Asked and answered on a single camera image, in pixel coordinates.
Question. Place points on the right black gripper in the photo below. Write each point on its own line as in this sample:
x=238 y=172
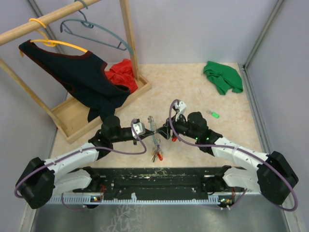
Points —
x=164 y=130

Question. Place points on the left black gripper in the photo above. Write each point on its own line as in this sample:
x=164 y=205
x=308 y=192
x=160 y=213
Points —
x=148 y=133

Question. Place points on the bunch of tagged keys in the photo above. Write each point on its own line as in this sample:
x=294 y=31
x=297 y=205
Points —
x=155 y=152

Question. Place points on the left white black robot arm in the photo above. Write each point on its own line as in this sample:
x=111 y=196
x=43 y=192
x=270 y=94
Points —
x=43 y=179

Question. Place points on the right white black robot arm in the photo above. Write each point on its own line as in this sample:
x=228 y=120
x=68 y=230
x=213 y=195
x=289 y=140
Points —
x=269 y=174

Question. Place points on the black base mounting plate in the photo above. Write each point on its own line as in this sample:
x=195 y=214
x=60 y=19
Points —
x=158 y=183

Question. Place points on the green tagged key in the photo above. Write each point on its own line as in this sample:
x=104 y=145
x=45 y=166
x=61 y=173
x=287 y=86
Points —
x=213 y=114

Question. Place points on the red crumpled cloth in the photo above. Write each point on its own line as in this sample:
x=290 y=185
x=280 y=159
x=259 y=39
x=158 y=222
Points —
x=122 y=74

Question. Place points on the green crumpled cloth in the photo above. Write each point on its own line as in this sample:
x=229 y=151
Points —
x=224 y=77

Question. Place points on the dark navy tank top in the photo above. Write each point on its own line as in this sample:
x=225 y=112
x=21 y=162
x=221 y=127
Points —
x=83 y=77

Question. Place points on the grey-blue plastic hanger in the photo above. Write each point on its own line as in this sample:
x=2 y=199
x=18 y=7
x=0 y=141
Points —
x=109 y=27

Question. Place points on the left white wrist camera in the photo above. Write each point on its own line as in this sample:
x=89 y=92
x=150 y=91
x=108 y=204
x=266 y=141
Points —
x=138 y=128

